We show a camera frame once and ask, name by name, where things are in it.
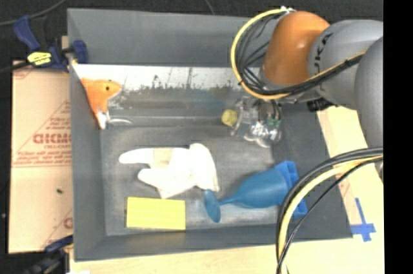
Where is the yellow sponge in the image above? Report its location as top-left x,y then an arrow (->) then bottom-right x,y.
125,197 -> 187,231

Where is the small yellow round thing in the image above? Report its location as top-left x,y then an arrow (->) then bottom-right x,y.
221,109 -> 238,127

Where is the clear glass thing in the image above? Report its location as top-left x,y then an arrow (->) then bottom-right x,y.
244,124 -> 282,149

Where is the grey metal bin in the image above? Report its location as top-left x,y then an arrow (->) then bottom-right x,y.
66,7 -> 353,260

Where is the blue plastic block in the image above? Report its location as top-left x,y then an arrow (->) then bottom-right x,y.
274,160 -> 308,220

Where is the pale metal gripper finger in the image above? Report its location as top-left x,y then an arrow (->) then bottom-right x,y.
229,119 -> 253,139
234,97 -> 252,117

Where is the white cloth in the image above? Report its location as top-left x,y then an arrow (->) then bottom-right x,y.
118,142 -> 221,199

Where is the brown cardboard board red print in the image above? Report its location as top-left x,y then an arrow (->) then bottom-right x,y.
8,60 -> 74,254

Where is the black cylinder on white bracket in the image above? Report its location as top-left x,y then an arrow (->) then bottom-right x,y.
307,98 -> 328,113

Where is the orange toy fish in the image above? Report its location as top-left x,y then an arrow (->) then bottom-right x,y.
79,77 -> 123,130

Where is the blue plastic goblet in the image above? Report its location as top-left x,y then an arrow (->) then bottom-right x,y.
203,166 -> 290,224

